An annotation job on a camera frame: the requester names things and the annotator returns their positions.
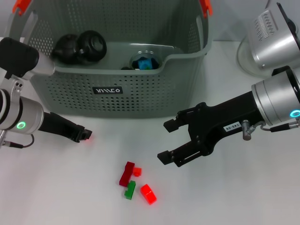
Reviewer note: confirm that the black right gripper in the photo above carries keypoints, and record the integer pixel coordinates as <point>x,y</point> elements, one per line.
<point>222,122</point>

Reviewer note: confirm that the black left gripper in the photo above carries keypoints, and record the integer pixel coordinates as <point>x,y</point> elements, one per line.
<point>61,125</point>

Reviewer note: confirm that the bright red small brick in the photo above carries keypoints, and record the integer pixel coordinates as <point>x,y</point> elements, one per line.
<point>90,138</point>
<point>137,171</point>

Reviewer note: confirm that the dark red long brick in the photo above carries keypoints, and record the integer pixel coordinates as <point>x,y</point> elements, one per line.
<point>126,174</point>

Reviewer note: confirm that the orange red slope brick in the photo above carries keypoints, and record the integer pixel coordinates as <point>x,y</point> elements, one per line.
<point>148,194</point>

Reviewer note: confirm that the green toy brick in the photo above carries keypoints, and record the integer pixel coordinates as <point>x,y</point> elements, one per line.
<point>130,190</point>

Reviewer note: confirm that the blue square toy plate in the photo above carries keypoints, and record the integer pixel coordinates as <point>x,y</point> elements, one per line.
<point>143,64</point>

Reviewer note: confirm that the glass teacup black sleeve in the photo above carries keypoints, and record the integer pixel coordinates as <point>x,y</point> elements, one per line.
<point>145,55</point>
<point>91,47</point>

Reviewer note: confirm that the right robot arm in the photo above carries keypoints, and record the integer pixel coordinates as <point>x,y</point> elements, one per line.
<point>279,98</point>

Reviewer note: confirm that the grey perforated storage basket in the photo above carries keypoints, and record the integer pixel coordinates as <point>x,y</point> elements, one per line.
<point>140,93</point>

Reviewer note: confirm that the black clay teapot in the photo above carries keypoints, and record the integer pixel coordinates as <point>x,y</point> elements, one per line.
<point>65,49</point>

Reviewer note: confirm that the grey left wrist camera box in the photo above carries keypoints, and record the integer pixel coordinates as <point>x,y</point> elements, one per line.
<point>18,58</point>

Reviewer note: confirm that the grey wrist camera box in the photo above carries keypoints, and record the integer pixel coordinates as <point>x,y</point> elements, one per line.
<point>18,58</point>
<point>274,39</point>

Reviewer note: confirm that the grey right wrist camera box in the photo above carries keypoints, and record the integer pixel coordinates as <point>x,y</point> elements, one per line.
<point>274,39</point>

